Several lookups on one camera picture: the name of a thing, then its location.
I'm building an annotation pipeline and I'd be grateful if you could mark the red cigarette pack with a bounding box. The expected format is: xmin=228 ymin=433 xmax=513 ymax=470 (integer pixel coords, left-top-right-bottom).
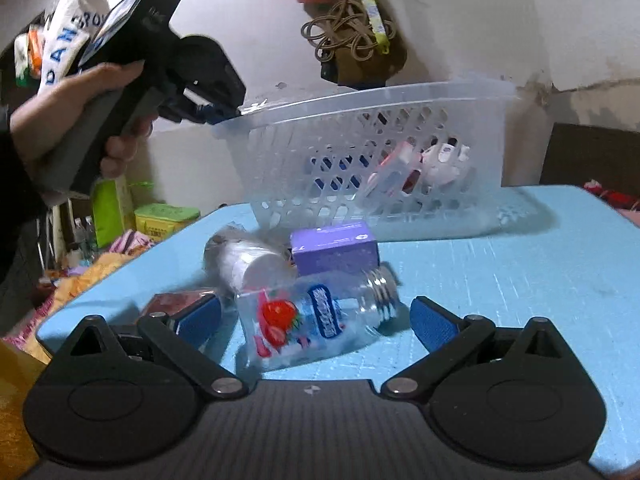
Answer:
xmin=141 ymin=289 xmax=218 ymax=320

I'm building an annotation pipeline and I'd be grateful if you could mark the white plastic cup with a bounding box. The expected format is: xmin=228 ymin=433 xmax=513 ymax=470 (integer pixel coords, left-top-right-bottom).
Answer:
xmin=203 ymin=224 xmax=297 ymax=295

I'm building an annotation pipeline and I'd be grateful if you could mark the clear strawberry label bottle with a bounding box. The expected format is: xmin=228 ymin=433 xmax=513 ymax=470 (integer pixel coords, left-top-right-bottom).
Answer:
xmin=235 ymin=266 xmax=400 ymax=372

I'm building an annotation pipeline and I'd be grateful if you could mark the purple small box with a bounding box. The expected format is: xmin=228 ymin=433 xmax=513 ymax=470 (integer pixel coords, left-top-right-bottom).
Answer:
xmin=290 ymin=221 xmax=380 ymax=275

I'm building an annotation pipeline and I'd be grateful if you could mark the white plush toy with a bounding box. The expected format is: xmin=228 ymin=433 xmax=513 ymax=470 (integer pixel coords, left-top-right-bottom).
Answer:
xmin=421 ymin=138 xmax=471 ymax=190

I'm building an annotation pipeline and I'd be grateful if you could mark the clear plastic basket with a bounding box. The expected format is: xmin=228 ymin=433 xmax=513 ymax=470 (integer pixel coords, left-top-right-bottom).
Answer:
xmin=214 ymin=77 xmax=518 ymax=240

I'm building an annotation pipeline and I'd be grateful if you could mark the black sleeve forearm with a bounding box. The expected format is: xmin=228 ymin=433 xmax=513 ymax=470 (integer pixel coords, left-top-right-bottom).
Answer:
xmin=1 ymin=106 xmax=46 ymax=332

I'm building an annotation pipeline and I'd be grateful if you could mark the person left hand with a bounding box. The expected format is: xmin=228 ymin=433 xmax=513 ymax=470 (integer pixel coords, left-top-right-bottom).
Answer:
xmin=10 ymin=61 xmax=157 ymax=179

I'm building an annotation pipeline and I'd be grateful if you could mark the yellow green lidded box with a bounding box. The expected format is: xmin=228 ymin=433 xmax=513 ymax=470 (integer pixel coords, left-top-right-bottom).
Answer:
xmin=134 ymin=204 xmax=201 ymax=242

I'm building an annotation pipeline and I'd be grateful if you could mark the green paper bag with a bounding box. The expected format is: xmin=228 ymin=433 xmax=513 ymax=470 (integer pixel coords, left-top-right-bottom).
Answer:
xmin=91 ymin=177 xmax=136 ymax=248

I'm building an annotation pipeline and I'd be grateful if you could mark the hanging brown bag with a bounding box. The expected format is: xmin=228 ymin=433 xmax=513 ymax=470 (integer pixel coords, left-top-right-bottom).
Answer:
xmin=299 ymin=0 xmax=408 ymax=90

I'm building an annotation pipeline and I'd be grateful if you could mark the orange floral blanket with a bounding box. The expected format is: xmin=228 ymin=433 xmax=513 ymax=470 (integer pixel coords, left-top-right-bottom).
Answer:
xmin=1 ymin=230 xmax=154 ymax=479

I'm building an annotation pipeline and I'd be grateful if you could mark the dark wooden headboard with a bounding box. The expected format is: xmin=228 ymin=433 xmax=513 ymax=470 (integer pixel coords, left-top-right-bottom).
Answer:
xmin=539 ymin=124 xmax=640 ymax=195

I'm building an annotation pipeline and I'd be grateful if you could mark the yellow green lanyard strap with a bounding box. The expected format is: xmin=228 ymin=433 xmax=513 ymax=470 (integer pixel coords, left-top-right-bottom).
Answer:
xmin=347 ymin=0 xmax=393 ymax=57

